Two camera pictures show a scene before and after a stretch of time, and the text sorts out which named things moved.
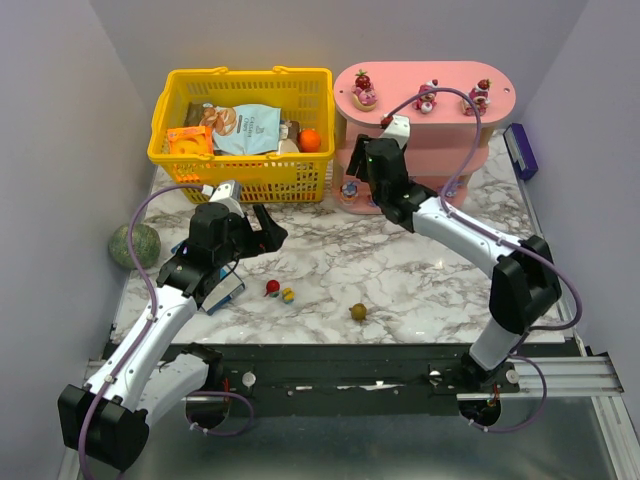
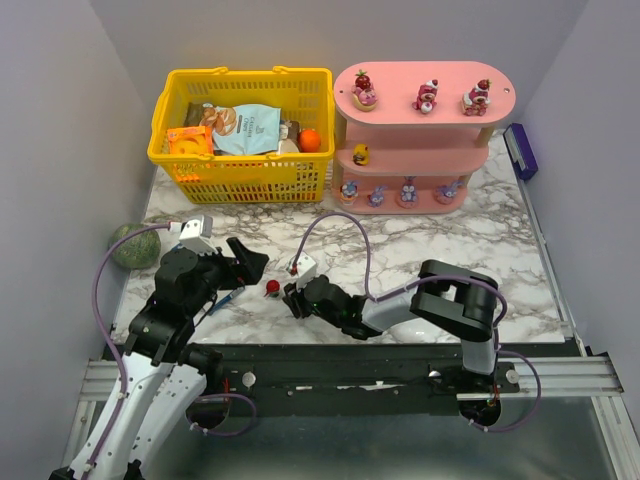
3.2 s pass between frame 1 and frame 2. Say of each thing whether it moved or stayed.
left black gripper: moved
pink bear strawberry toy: stayed
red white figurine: stayed
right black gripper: moved
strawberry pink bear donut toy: stayed
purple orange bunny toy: stayed
